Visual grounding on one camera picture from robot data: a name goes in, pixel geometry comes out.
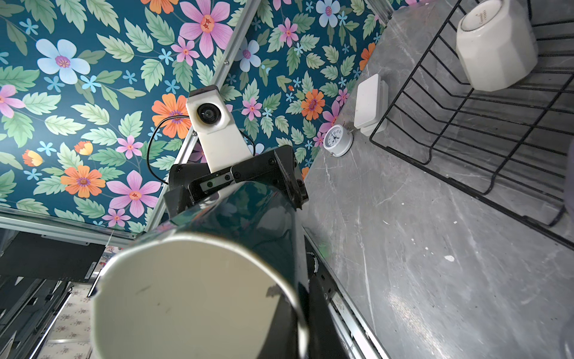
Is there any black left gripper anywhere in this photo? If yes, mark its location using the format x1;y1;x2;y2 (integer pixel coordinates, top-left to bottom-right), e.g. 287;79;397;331
164;145;309;218

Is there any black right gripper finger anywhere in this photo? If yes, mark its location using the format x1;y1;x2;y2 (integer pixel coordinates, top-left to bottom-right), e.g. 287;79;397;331
308;275;349;359

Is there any green and cream mug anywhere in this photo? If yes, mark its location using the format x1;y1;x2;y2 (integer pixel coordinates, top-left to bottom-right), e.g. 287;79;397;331
91;182;310;358

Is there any cream ceramic mug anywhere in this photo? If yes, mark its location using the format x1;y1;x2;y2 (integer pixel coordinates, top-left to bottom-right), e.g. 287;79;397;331
456;0;538;92

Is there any lavender plastic cup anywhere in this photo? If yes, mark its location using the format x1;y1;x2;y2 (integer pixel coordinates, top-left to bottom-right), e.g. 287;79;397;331
564;141;574;217

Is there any white round alarm clock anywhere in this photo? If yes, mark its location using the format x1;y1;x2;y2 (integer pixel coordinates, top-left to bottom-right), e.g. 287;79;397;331
324;124;354;157

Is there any white rectangular box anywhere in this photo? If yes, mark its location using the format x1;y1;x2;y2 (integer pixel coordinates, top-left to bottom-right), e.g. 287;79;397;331
354;74;390;137

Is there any clear glass cup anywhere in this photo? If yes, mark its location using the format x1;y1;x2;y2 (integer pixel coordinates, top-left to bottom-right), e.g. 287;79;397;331
559;327;574;359

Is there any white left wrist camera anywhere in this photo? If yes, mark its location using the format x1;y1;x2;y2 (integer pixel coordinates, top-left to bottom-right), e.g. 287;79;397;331
186;85;253;173

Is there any black wire dish rack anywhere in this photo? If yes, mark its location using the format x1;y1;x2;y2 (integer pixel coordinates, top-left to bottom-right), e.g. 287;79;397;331
369;1;573;248

